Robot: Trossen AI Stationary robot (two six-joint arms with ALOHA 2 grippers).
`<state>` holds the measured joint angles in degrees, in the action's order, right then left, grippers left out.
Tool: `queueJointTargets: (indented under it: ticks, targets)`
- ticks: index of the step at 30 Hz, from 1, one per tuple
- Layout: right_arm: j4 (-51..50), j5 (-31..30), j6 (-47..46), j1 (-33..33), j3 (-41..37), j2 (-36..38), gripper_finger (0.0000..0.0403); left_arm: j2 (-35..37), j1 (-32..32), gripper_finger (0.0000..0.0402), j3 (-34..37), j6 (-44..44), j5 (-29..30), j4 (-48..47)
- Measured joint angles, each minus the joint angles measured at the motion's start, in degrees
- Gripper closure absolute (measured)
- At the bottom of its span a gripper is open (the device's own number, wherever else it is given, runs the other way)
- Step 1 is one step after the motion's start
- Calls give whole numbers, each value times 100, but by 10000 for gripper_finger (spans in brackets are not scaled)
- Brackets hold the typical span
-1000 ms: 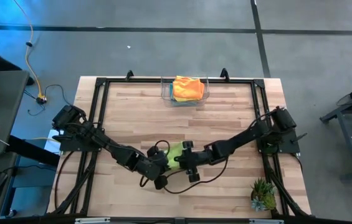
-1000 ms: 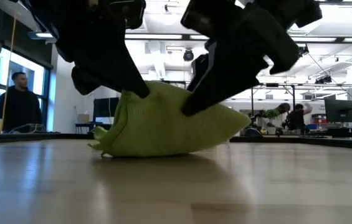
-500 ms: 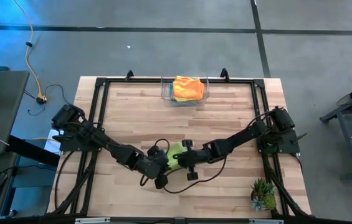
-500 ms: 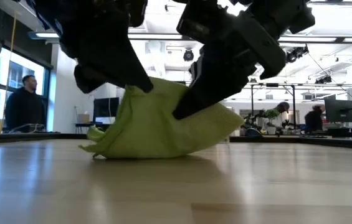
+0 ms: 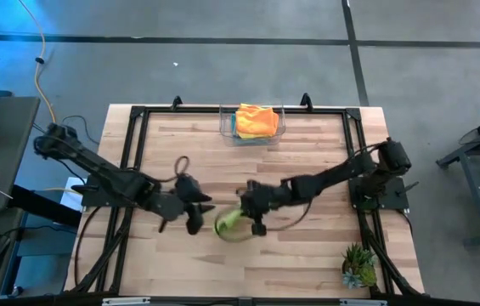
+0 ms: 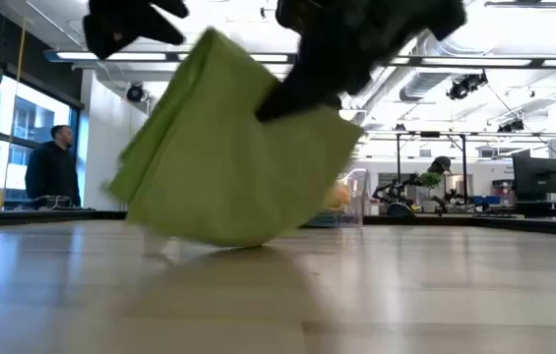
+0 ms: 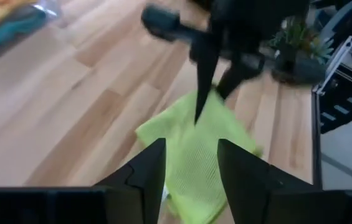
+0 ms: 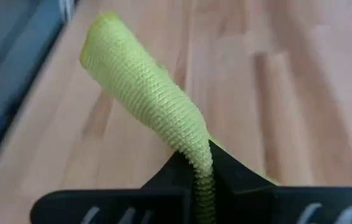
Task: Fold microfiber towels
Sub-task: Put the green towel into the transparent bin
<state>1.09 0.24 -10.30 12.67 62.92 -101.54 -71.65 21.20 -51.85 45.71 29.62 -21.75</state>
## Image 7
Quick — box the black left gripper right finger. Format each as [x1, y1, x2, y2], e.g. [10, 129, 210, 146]
[217, 138, 352, 224]

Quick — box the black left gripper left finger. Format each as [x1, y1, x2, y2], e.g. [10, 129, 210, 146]
[0, 138, 167, 224]

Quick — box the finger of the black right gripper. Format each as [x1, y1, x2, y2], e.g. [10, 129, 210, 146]
[141, 4, 221, 126]
[216, 54, 265, 101]

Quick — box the lime green microfiber towel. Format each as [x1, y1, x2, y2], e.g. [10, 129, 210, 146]
[135, 88, 264, 224]

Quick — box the teal microfiber towel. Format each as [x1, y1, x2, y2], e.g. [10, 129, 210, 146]
[0, 14, 48, 58]

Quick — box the small potted succulent plant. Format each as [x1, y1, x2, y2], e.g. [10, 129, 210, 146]
[268, 16, 336, 87]

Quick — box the clear plastic bin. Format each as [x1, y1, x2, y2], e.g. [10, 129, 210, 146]
[0, 0, 62, 60]

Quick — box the silver metal bracket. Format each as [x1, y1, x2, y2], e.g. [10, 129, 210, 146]
[315, 35, 352, 96]

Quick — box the black aluminium table frame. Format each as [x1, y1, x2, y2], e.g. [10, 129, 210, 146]
[310, 61, 352, 191]

